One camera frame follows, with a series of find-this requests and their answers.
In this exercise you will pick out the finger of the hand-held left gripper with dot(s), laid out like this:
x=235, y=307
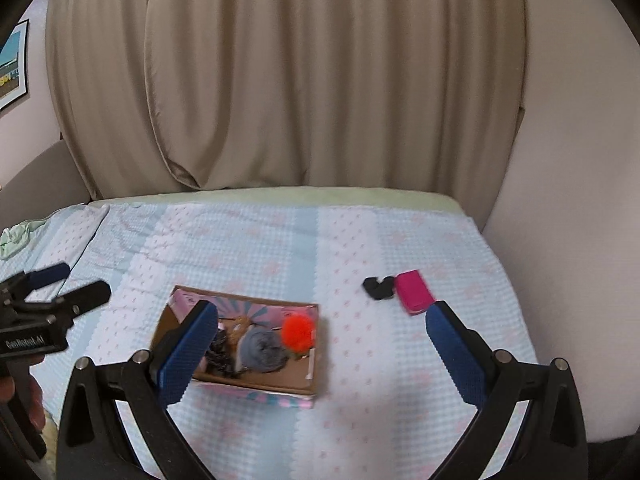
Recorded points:
x=85, y=297
x=47, y=275

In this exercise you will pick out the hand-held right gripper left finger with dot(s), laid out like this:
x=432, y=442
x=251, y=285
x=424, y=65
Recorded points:
x=187, y=355

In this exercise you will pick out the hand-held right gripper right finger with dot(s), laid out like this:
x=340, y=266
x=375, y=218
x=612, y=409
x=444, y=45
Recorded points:
x=455, y=355

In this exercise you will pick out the black patterned scrunchie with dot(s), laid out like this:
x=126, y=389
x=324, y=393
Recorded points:
x=220, y=357

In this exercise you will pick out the mauve frilly sock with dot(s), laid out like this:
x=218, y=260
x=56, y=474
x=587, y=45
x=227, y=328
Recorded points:
x=239, y=325

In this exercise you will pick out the grey sock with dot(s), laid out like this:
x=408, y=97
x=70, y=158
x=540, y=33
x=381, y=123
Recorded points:
x=262, y=351

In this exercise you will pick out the orange pom-pom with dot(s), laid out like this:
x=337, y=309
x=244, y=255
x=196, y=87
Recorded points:
x=297, y=332

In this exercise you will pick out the pink patterned cardboard box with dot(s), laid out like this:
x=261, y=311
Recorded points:
x=300, y=380

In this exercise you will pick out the person's left hand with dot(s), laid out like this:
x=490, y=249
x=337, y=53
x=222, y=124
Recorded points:
x=36, y=405

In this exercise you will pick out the crumpled light green cloth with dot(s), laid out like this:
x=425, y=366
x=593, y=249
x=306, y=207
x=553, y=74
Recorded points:
x=15, y=242

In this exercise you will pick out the blue checked blanket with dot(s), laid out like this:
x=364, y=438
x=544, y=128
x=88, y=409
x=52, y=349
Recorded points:
x=380, y=360

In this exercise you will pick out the magenta pouch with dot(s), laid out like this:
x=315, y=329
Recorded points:
x=412, y=292

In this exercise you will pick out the black sock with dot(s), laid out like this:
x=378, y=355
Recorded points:
x=379, y=289

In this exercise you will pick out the beige curtain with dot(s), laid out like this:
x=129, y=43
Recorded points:
x=340, y=75
x=100, y=85

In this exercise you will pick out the light green bed sheet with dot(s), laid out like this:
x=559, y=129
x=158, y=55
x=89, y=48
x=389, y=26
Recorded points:
x=310, y=196

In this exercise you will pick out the framed wall poster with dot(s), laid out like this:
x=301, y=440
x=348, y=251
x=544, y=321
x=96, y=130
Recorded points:
x=12, y=65

